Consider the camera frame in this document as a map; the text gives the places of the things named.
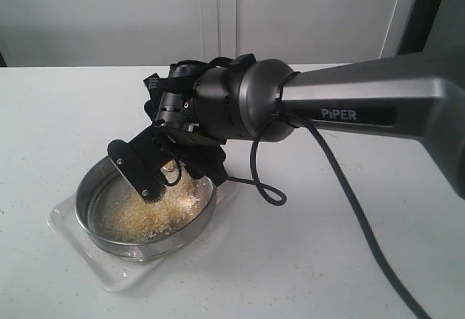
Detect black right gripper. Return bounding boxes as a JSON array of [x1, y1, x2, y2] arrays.
[[108, 73, 230, 206]]

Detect stainless steel cup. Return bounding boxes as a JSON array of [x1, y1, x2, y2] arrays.
[[161, 161, 190, 184]]

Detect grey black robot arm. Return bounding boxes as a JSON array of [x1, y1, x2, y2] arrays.
[[108, 47, 464, 202]]

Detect round steel mesh sieve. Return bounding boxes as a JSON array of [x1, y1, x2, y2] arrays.
[[75, 157, 217, 262]]

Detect white rectangular plastic tray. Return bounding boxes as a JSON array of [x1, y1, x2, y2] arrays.
[[46, 173, 243, 293]]

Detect white cabinet doors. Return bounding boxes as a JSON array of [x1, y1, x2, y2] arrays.
[[1, 0, 415, 66]]

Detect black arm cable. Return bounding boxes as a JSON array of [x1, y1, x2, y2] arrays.
[[203, 52, 432, 319]]

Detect dark vertical post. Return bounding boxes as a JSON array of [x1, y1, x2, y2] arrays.
[[396, 0, 442, 55]]

